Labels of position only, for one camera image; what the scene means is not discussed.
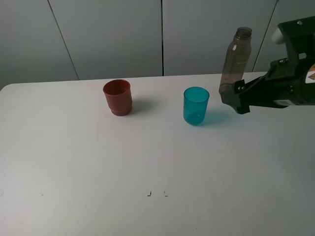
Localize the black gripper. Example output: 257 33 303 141
220 54 315 115

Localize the grey translucent water bottle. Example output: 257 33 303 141
219 27 252 94

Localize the teal translucent plastic cup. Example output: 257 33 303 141
183 87 210 125

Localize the red plastic cup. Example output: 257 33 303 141
103 79 132 116

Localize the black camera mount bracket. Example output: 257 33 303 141
270 16 315 78

